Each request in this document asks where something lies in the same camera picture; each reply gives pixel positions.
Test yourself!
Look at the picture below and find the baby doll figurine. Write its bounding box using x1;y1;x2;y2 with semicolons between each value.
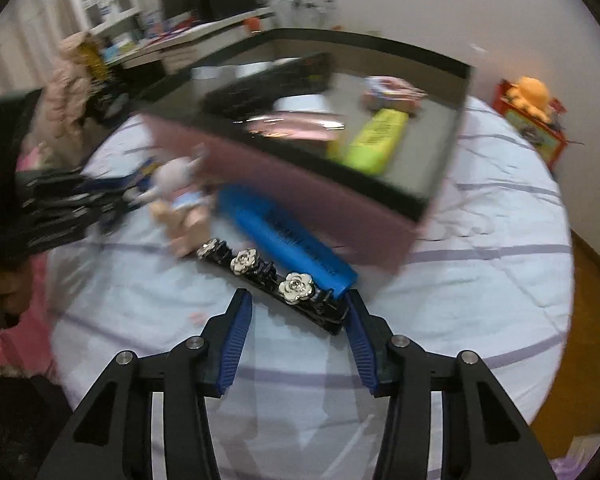
125;144;214;258

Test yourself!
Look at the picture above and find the black flower hair clip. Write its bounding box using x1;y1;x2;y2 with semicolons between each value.
196;237;349;335

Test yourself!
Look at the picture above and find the person left hand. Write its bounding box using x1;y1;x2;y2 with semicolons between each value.
0;260;33;317

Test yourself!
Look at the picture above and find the white desk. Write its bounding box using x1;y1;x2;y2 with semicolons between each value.
108;8;276;75

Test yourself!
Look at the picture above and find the striped white bedsheet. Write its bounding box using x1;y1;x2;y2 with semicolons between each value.
46;98;573;479

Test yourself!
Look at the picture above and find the blue comb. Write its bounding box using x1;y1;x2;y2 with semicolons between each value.
218;184;358;298

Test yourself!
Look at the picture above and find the rose gold metallic case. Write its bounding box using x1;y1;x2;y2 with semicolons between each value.
242;112;346;143

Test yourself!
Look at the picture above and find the orange ball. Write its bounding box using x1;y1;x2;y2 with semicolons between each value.
244;16;263;35

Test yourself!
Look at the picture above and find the pink black storage box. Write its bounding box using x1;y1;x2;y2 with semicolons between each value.
138;28;471;273

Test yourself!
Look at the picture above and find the yellow highlighter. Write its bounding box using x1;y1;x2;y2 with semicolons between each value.
339;108;410;177

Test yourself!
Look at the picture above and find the pink block toy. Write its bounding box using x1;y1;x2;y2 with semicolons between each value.
362;76;427;114

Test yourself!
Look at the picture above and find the red toy box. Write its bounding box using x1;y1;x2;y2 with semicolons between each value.
492;77;569;171

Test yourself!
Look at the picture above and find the orange octopus plush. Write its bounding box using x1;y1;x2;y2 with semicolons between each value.
505;76;550;124

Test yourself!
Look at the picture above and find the wall power outlet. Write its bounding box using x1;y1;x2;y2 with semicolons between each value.
285;0;338;13

